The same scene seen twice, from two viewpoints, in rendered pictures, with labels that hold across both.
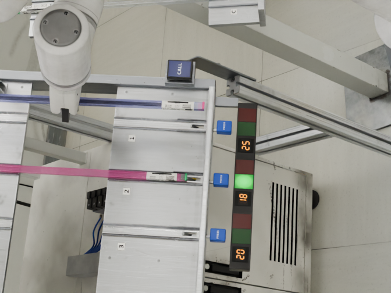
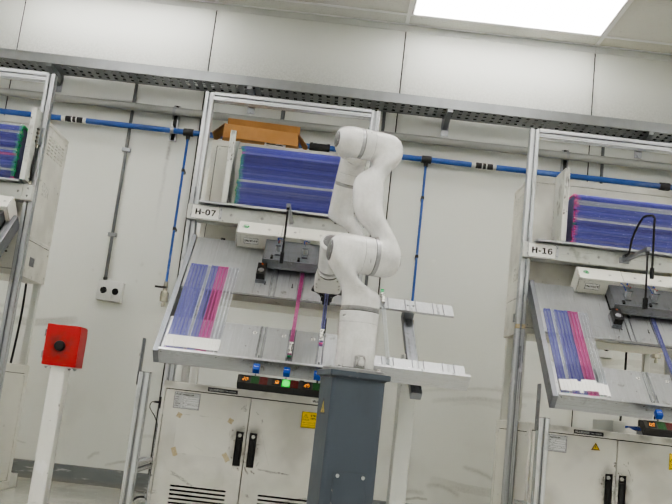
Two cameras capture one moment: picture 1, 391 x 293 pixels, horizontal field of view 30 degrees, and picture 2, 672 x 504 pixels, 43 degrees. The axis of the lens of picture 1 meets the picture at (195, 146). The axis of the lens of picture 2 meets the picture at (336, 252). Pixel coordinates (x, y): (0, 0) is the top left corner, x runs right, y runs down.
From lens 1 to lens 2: 2.35 m
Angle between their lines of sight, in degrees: 51
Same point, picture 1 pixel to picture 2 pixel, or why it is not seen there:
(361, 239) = not seen: outside the picture
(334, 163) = not seen: outside the picture
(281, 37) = (397, 456)
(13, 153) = (307, 297)
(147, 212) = (271, 343)
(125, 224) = (266, 334)
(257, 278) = (245, 481)
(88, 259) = not seen: hidden behind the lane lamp
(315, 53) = (394, 491)
